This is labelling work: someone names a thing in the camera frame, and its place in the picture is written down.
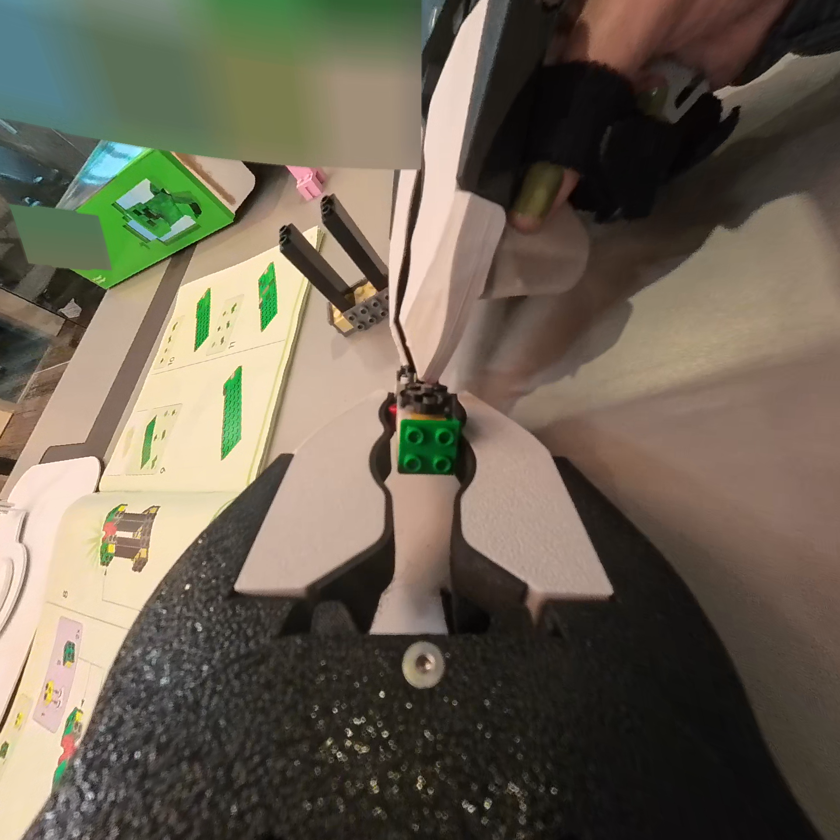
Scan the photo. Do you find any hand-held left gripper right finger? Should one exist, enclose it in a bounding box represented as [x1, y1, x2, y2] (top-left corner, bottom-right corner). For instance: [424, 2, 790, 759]
[451, 392, 616, 623]

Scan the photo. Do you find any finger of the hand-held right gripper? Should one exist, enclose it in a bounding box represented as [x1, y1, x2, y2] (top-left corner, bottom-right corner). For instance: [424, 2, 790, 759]
[402, 0, 508, 383]
[390, 171, 421, 374]

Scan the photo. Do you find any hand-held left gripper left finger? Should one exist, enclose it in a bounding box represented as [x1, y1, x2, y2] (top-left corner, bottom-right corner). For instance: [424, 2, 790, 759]
[234, 388, 400, 599]

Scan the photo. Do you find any green and red brick assembly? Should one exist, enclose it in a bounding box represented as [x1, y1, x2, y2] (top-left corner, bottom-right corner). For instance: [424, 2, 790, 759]
[387, 367, 468, 476]

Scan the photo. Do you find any person's right forearm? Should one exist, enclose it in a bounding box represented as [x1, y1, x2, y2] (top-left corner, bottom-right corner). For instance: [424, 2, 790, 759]
[728, 0, 840, 89]

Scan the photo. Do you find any grey desk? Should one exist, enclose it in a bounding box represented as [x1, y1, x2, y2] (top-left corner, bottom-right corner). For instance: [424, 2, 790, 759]
[0, 85, 840, 840]

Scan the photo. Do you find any white desk lamp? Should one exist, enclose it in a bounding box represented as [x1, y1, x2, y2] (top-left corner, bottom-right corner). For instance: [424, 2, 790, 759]
[0, 456, 106, 716]

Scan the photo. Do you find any person's right hand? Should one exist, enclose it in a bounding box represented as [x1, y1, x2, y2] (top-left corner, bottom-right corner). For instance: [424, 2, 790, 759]
[512, 0, 796, 235]

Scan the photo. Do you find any grey and black brick assembly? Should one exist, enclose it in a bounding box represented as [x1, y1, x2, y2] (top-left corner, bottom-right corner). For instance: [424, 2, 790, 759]
[279, 193, 391, 339]

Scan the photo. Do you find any pink brick figure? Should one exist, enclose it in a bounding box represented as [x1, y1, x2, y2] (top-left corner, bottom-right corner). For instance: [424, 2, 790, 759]
[285, 164, 328, 201]

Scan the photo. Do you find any brick instruction booklet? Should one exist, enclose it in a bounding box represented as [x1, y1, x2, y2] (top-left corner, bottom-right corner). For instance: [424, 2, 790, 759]
[0, 226, 326, 808]

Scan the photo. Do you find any green toy brick box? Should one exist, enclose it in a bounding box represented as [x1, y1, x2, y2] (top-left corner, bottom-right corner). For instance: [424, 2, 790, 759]
[0, 118, 257, 291]

